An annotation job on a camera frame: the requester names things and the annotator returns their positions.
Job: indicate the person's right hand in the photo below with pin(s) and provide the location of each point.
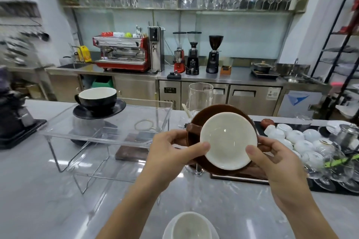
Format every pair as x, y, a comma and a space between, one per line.
283, 174

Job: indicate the person's left hand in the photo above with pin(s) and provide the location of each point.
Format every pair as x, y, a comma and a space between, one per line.
162, 157

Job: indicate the person's right thumb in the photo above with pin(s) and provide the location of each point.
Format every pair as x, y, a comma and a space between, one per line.
255, 156

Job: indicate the person's left thumb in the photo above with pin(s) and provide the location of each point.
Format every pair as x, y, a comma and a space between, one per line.
193, 151

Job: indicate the brown cup with white inside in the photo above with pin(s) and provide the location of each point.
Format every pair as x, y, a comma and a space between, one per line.
228, 139

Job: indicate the brown saucer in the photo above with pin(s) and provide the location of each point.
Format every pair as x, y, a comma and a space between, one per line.
206, 111

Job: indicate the person's left forearm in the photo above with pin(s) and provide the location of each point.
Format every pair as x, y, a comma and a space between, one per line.
131, 210

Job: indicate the person's right forearm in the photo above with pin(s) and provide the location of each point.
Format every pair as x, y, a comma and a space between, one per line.
305, 216

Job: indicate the small brown clay teapot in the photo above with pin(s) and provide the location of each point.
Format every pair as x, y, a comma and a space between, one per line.
268, 123

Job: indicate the white spoon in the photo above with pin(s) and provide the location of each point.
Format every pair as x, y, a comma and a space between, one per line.
187, 111

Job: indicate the group of white tea cups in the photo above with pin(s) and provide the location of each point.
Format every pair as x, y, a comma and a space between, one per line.
304, 140

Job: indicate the tall clear glass vessel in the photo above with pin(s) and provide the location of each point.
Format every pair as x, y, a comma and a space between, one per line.
200, 96

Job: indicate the brown wooden board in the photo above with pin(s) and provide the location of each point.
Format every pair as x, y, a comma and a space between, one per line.
131, 152

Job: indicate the black tray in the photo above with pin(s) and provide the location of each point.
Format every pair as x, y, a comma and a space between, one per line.
317, 185

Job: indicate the white bowl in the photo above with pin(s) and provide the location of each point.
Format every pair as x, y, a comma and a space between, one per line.
190, 227

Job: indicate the black tamper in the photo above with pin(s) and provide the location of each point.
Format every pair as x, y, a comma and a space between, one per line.
174, 75

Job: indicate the group of upturned wine glasses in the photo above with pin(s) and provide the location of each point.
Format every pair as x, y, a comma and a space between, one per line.
333, 175

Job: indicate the black induction cooker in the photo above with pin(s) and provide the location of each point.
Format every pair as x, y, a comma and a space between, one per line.
266, 75

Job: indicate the white plate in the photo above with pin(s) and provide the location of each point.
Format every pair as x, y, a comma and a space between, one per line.
335, 126

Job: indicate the green stick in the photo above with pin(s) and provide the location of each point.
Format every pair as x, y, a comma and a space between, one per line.
340, 161

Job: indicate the steel counter cabinet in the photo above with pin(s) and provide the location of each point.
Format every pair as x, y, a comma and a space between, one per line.
134, 87

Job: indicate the black saucer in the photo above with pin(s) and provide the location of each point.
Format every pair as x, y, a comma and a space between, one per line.
117, 108

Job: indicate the wooden knock box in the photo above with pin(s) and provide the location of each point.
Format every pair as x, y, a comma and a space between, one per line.
226, 70

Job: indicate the steel pot with lid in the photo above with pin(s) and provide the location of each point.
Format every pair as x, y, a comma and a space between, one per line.
262, 67

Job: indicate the metal teapot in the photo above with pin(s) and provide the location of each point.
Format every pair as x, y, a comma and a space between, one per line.
346, 136

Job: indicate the red coffee grinder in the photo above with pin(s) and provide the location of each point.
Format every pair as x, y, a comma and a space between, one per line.
179, 59

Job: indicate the black coffee grinder tall hopper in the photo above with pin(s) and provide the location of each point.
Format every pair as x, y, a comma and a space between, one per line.
193, 56

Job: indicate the black coffee grinder dark hopper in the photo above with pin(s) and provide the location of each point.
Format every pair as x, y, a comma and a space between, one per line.
214, 56

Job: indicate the steel water boiler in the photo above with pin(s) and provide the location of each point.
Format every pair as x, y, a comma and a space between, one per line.
156, 48

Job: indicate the clear acrylic riser stand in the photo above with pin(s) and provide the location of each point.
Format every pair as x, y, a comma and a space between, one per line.
84, 135

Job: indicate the black cup with white inside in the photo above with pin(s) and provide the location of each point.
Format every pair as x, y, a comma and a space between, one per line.
96, 97

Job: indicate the green bin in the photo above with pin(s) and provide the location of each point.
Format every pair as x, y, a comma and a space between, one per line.
103, 82

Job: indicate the red espresso machine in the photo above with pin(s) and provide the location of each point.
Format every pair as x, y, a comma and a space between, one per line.
122, 52

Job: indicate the black metal rack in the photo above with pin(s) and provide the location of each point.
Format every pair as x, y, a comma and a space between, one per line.
335, 51

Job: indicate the yellow bag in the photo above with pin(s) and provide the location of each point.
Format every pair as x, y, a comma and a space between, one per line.
85, 54

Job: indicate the steel sink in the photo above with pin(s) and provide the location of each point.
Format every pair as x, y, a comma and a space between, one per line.
72, 65

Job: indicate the row of hanging wine glasses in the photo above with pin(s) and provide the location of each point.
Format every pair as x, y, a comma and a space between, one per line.
252, 0

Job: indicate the row of shelf glasses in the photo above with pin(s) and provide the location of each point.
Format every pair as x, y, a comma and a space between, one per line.
123, 2

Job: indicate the black machine on base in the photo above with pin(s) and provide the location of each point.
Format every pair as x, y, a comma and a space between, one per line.
14, 118

